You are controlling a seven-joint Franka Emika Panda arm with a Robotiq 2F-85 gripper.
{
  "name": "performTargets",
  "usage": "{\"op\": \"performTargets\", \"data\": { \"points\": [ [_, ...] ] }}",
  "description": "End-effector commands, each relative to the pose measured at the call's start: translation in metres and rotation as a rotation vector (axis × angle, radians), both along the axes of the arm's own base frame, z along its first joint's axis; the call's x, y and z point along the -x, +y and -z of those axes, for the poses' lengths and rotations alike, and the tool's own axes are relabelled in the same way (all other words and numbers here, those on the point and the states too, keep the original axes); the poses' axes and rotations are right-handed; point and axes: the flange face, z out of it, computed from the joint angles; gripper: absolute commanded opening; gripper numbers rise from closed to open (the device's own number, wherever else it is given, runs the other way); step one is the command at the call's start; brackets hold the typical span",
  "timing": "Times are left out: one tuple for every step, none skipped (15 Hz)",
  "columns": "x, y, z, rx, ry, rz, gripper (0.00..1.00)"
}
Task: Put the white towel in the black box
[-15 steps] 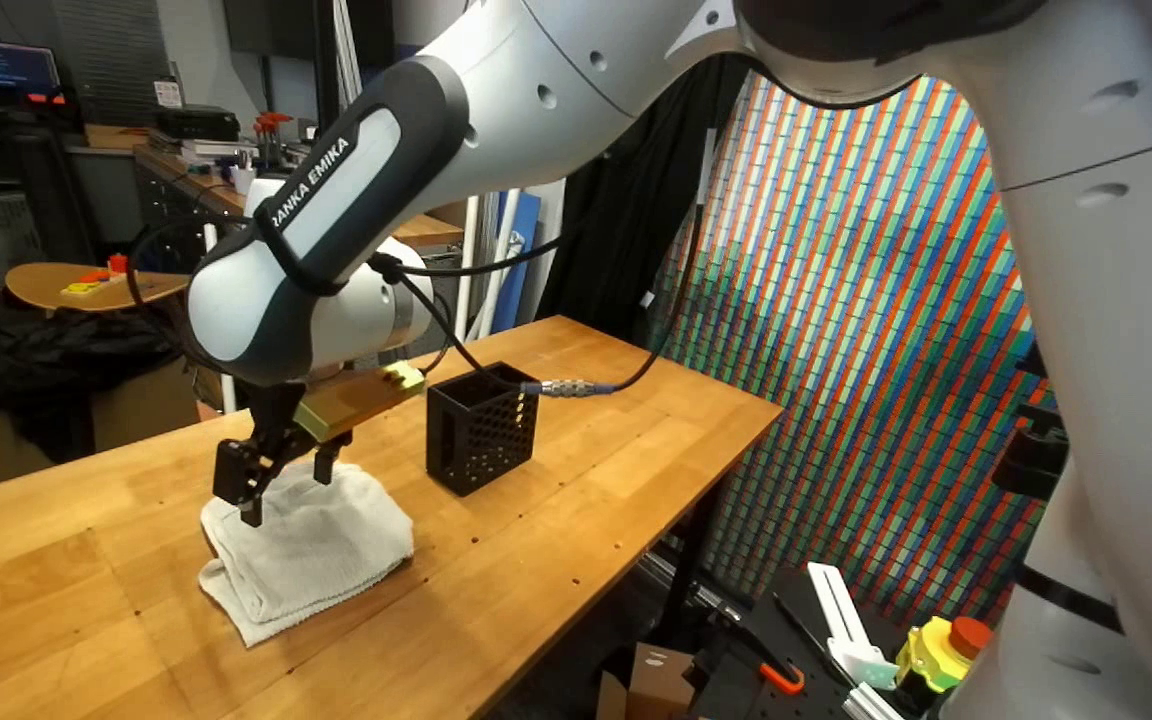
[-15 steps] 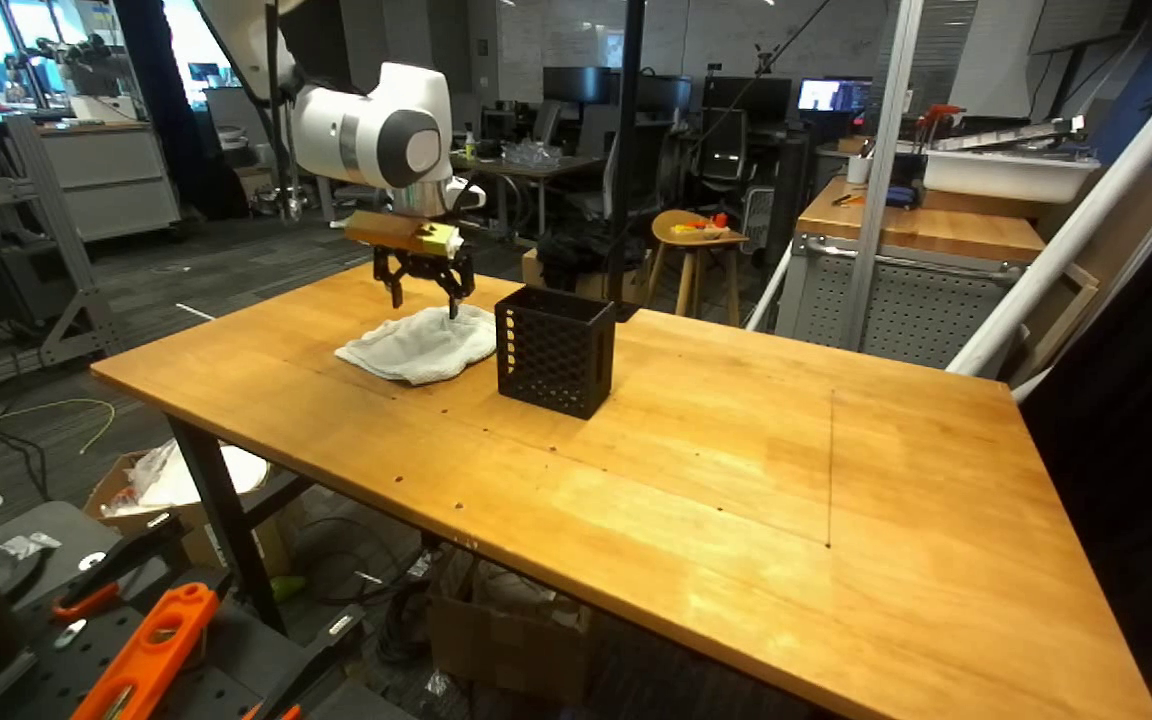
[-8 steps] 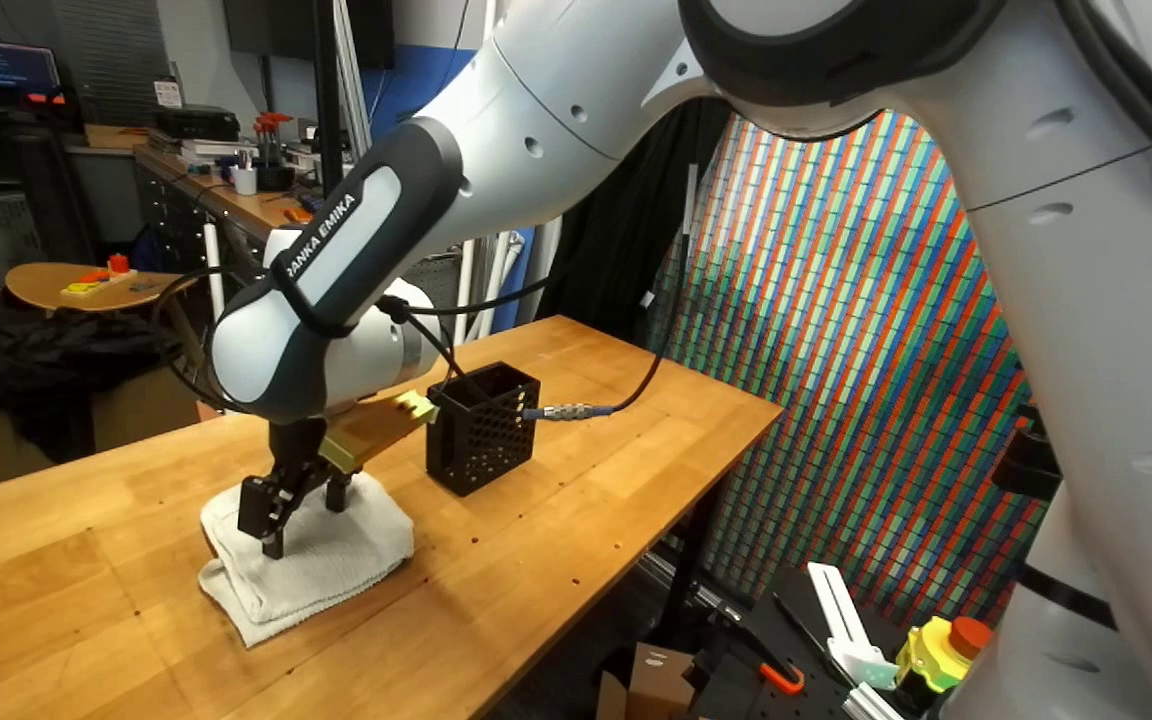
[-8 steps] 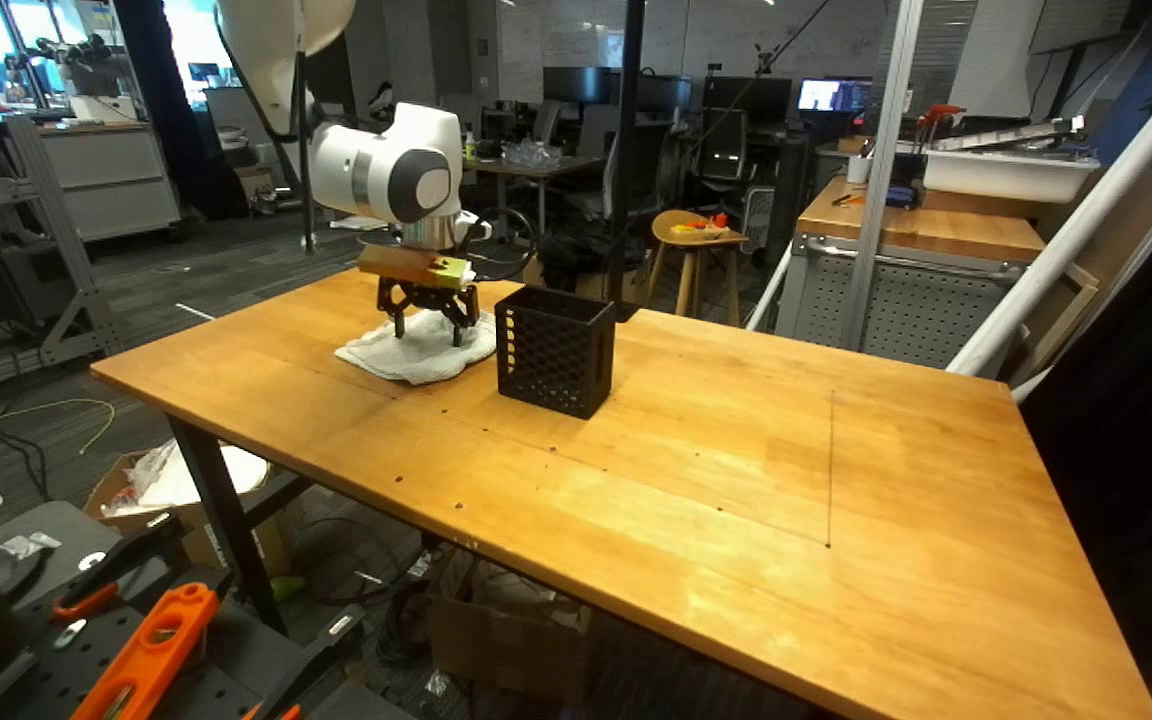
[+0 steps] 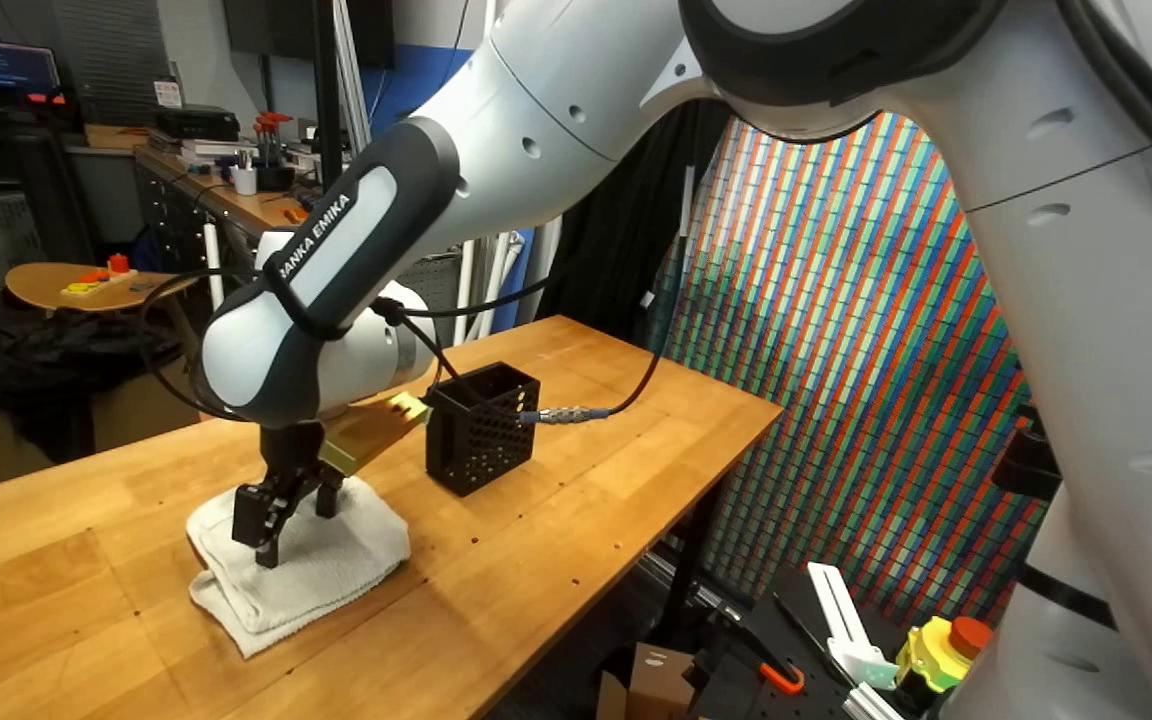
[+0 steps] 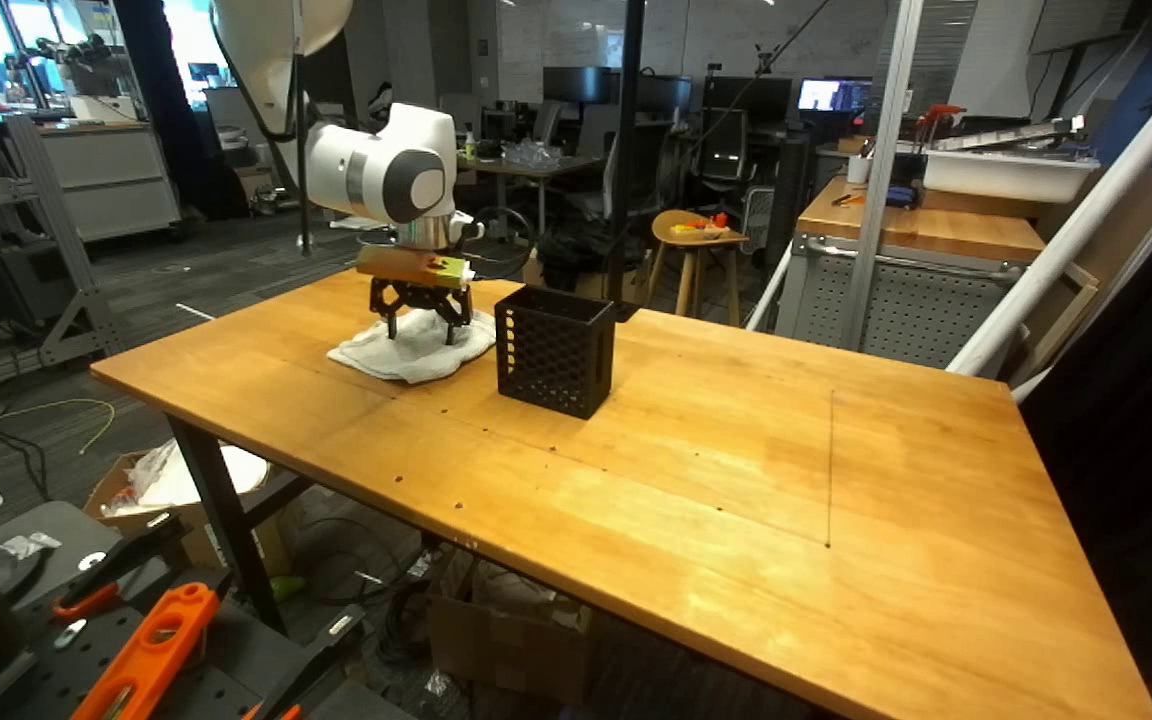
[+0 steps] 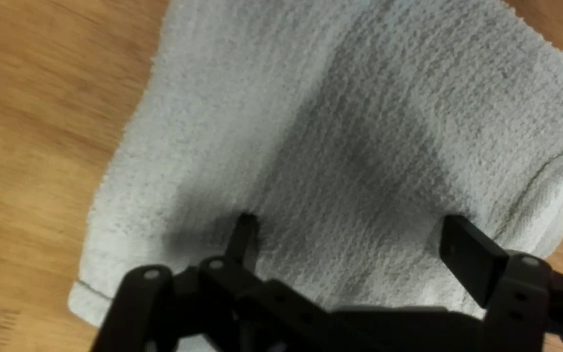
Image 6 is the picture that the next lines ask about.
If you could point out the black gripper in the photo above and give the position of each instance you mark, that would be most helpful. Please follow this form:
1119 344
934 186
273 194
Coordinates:
420 292

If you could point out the white towel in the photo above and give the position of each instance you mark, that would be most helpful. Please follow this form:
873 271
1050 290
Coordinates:
403 355

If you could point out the black perforated box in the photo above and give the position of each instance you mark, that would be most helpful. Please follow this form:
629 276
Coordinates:
559 355

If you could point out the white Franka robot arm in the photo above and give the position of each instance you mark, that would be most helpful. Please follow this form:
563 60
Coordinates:
360 163

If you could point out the brown cardboard box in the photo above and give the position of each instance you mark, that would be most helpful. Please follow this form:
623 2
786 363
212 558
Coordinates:
510 643

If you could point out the background office desk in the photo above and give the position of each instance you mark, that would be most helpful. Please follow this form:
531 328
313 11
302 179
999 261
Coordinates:
523 166

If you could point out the black vertical pole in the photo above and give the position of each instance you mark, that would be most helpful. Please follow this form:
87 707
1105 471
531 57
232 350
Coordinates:
624 132

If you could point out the black table leg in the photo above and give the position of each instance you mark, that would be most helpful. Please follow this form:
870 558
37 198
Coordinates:
220 522

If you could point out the red yellow toy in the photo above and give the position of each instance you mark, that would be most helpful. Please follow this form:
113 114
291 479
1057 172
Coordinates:
699 225

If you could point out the white plastic bag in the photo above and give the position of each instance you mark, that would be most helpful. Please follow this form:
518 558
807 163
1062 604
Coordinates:
179 487

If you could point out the round wooden stool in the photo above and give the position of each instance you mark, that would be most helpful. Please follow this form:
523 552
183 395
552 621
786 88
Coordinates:
727 243

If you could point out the white cabinet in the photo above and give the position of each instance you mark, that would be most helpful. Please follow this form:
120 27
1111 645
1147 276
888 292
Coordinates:
111 186

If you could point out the short white pole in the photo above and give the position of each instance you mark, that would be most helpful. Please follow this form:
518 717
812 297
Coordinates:
771 286

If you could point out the orange tool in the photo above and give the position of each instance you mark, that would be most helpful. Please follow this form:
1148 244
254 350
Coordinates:
150 645

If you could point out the computer monitor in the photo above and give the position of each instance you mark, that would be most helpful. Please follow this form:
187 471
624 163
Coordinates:
834 92

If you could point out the wooden top workbench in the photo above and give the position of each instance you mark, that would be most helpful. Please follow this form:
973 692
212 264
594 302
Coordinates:
920 225

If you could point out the white plastic bin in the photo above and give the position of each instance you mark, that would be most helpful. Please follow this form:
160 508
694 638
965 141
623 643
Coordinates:
1003 172

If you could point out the long white pole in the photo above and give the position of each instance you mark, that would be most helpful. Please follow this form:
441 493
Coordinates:
1080 215

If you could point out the black curtain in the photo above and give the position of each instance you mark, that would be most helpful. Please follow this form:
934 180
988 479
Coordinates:
1123 402

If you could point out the yellow-green wrist camera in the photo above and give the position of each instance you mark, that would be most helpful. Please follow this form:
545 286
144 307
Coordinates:
417 264

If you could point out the grey metal shelf frame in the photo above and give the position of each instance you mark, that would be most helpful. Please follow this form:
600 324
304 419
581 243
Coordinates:
63 244

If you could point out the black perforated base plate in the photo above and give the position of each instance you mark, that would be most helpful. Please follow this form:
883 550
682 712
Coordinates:
243 665

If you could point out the grey metal post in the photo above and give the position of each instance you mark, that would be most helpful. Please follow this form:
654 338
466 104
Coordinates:
887 163

